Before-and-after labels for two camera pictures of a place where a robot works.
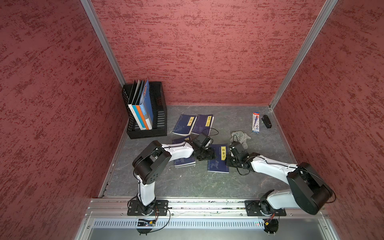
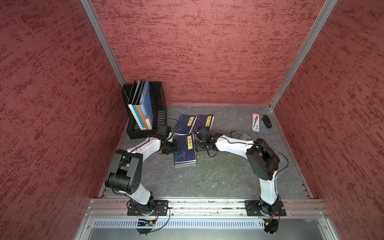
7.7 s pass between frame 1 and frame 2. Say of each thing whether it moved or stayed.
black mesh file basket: stayed
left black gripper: moved
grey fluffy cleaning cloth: stayed
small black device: stayed
